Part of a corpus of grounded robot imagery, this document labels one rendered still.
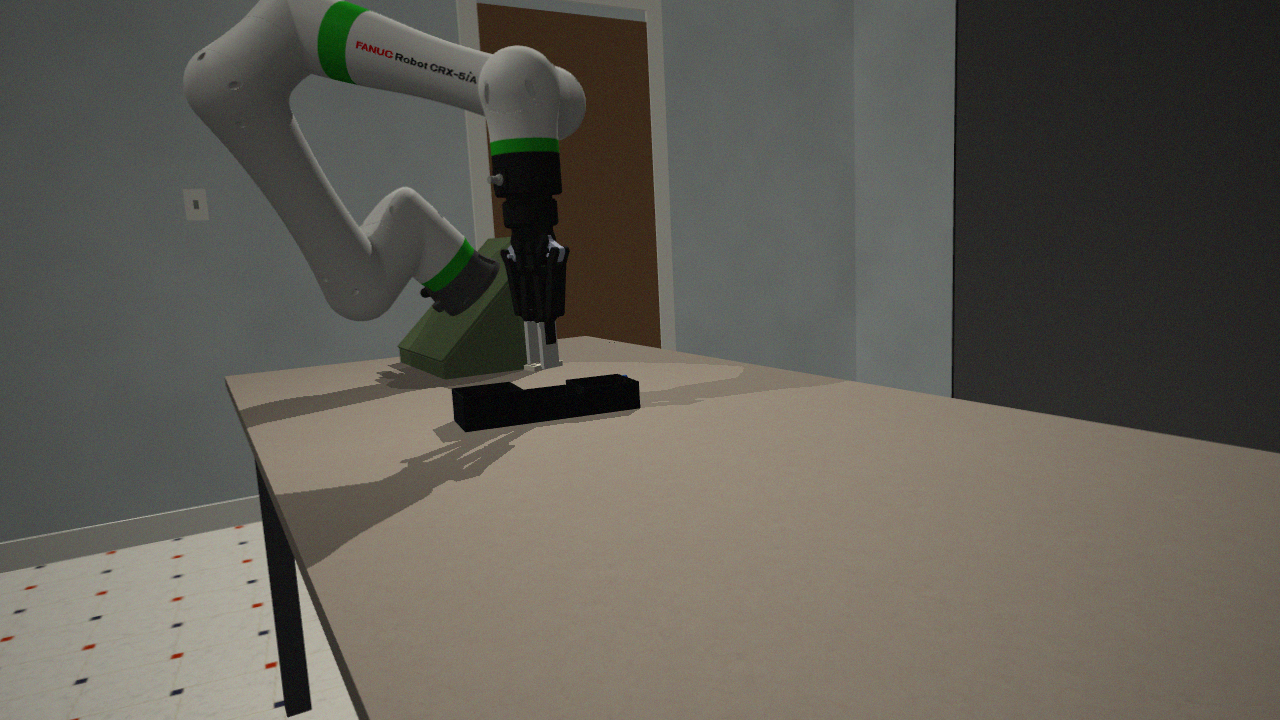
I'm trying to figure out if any black three-compartment bin rack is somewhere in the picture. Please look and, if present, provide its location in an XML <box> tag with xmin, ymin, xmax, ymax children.
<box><xmin>452</xmin><ymin>374</ymin><xmax>640</xmax><ymax>432</ymax></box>

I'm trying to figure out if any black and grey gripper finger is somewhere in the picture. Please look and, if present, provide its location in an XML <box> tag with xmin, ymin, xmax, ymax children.
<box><xmin>525</xmin><ymin>234</ymin><xmax>570</xmax><ymax>369</ymax></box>
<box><xmin>500</xmin><ymin>242</ymin><xmax>540</xmax><ymax>364</ymax></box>

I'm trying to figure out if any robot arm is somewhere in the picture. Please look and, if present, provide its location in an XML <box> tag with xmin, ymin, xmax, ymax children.
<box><xmin>183</xmin><ymin>0</ymin><xmax>586</xmax><ymax>322</ymax></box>

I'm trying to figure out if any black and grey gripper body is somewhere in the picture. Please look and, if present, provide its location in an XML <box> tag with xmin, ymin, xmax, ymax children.
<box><xmin>502</xmin><ymin>199</ymin><xmax>558</xmax><ymax>266</ymax></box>

